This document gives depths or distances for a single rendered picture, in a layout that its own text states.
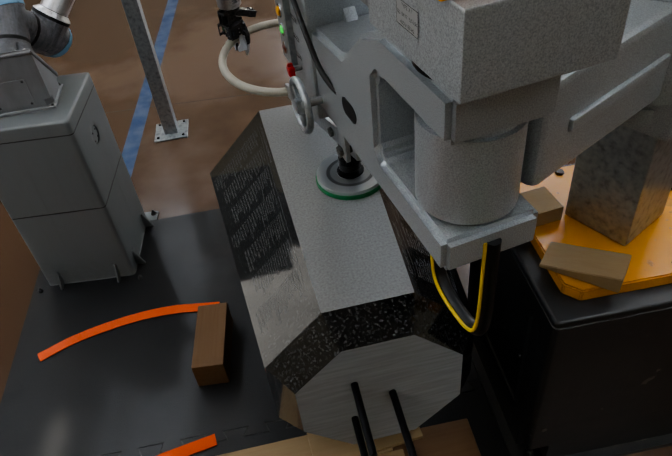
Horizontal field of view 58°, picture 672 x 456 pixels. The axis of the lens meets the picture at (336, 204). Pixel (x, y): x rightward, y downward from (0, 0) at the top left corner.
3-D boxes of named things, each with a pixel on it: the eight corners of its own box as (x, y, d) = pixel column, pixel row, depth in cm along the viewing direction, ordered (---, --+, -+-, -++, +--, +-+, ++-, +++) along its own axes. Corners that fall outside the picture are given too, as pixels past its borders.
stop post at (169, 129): (188, 120, 383) (136, -59, 312) (187, 137, 367) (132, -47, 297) (156, 125, 381) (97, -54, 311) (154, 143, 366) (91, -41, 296)
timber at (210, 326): (204, 324, 254) (197, 305, 247) (233, 320, 255) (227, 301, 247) (198, 386, 232) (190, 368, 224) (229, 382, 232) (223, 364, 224)
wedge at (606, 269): (628, 267, 157) (632, 254, 154) (618, 294, 151) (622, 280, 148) (550, 243, 167) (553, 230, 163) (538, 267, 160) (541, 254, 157)
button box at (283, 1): (301, 64, 164) (286, -44, 146) (292, 66, 163) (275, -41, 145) (292, 52, 170) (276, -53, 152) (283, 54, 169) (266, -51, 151)
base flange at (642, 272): (644, 161, 196) (647, 148, 193) (747, 269, 159) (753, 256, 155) (497, 187, 193) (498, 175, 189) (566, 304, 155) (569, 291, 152)
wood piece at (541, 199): (541, 199, 181) (544, 185, 177) (561, 219, 173) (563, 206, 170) (480, 216, 177) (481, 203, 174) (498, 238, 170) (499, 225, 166)
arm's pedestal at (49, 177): (36, 297, 277) (-59, 144, 222) (63, 224, 315) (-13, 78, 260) (145, 283, 278) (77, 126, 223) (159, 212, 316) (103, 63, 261)
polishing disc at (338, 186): (310, 194, 184) (309, 191, 183) (324, 152, 199) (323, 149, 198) (380, 197, 179) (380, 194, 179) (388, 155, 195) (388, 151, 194)
